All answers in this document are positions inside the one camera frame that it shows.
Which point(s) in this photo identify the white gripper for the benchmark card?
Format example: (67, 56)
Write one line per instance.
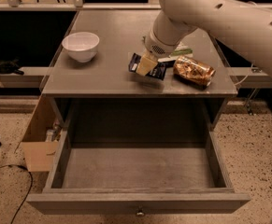
(154, 48)

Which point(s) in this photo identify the metal drawer knob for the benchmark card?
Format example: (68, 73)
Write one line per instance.
(140, 213)

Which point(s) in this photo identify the grey open top drawer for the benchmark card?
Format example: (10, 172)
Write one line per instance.
(120, 176)

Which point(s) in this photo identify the grey cabinet with counter top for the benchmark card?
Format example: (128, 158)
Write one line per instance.
(101, 99)

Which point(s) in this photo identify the green snack bag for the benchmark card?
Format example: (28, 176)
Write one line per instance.
(181, 49)

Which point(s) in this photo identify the golden brown crushed can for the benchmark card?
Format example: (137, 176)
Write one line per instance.
(193, 70)

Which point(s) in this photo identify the white ceramic bowl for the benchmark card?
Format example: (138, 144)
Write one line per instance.
(81, 46)

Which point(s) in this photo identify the cardboard box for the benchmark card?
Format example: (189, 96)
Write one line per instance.
(38, 143)

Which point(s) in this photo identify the black cloth on rail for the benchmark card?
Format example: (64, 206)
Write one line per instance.
(10, 67)

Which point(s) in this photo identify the dark blue rxbar wrapper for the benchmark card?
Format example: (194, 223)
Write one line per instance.
(157, 72)

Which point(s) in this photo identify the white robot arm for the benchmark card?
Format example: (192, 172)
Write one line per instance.
(244, 28)

